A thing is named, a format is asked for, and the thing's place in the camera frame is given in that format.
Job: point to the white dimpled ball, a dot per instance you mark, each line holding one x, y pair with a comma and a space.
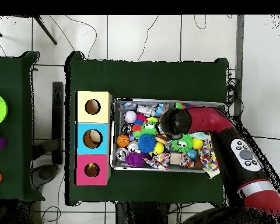
130, 116

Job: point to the toy hamburger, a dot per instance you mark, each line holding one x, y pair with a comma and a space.
162, 139

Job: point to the shallow clear mesh bin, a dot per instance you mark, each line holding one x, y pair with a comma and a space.
117, 164

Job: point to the large yellow ball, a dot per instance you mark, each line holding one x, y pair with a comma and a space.
158, 148

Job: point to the wooden box with three holes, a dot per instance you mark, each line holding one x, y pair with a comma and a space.
93, 95

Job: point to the dark green tablecloth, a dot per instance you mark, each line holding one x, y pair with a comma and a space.
149, 79
11, 77

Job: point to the black tripod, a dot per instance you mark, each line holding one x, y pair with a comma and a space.
45, 30

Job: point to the colourful dotted cloth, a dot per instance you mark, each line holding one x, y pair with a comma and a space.
208, 156

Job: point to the purple spiky toy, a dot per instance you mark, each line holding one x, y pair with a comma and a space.
135, 159

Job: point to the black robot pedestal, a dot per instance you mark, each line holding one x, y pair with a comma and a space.
140, 214

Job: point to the green fuzzy toy with eyes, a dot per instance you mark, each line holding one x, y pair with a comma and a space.
182, 143

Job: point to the small toy basketball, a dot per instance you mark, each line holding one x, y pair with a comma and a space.
123, 140

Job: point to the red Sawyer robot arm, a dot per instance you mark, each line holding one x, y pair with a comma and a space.
210, 119

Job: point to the blue fuzzy ball toy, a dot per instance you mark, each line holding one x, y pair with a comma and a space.
147, 143

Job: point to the crushed clear plastic bottle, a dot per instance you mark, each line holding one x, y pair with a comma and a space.
145, 108

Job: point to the yellow plush toy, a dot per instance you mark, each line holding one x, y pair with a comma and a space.
90, 165

